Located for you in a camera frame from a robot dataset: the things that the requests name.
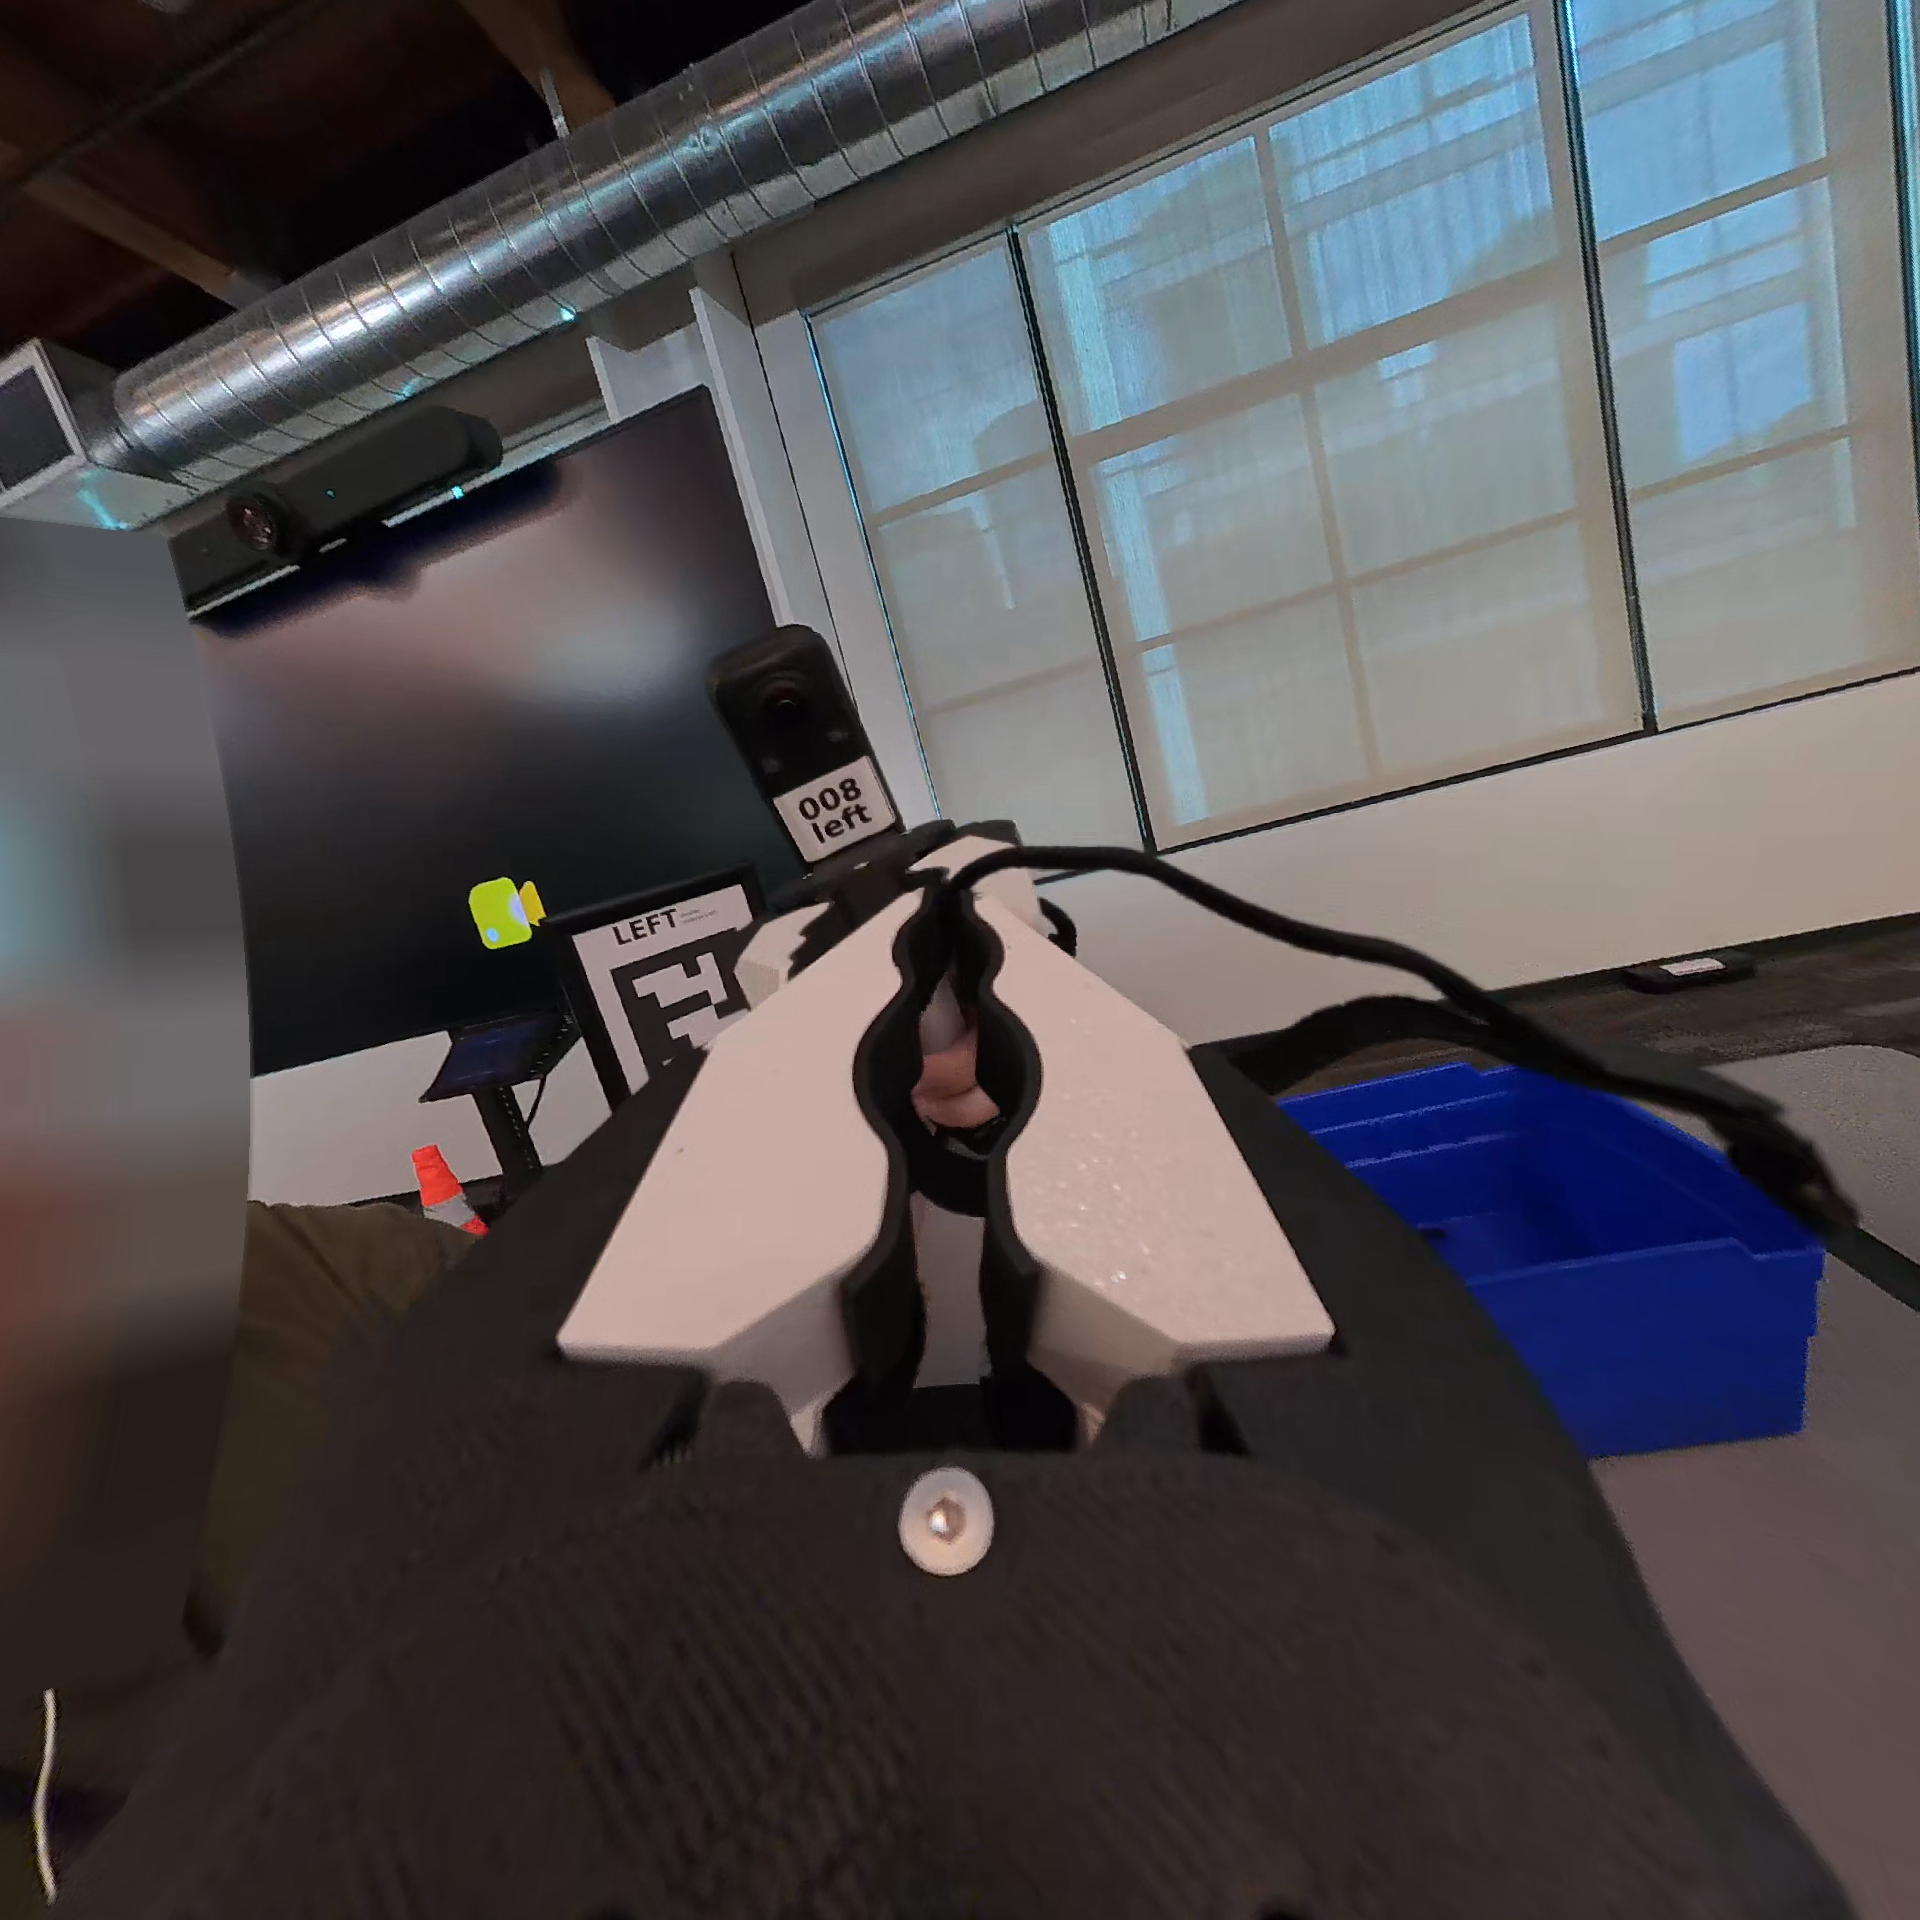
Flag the white air vent box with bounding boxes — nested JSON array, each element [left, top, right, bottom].
[[0, 336, 115, 502]]

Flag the large paned window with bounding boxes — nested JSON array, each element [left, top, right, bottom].
[[735, 0, 1920, 850]]

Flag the black cable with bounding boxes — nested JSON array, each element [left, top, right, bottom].
[[902, 842, 1920, 1306]]

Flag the small tablet screen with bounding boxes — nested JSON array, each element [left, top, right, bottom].
[[423, 1011, 566, 1105]]

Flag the orange traffic cone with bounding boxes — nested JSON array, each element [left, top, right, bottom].
[[407, 1144, 491, 1237]]

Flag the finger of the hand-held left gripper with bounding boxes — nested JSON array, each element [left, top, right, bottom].
[[938, 832, 1077, 954], [732, 897, 918, 1010]]

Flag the black video bar camera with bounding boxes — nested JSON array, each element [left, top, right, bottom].
[[168, 404, 503, 610]]

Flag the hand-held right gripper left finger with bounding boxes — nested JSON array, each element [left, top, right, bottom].
[[554, 894, 932, 1453]]

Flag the silver ventilation duct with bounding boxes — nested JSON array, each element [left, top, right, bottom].
[[92, 0, 1548, 496]]

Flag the white marker sign board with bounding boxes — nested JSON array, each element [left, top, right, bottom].
[[541, 867, 768, 1110]]

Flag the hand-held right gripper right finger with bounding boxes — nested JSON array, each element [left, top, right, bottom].
[[975, 890, 1340, 1450]]

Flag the blue plastic bin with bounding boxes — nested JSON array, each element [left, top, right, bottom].
[[1274, 1060, 1827, 1460]]

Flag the large black wall screen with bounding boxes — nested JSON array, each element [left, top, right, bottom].
[[173, 387, 796, 1078]]

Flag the black tablet stand pole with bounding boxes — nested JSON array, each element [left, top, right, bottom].
[[473, 1080, 549, 1201]]

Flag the person's left hand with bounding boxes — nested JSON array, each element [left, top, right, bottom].
[[909, 1036, 1007, 1130]]

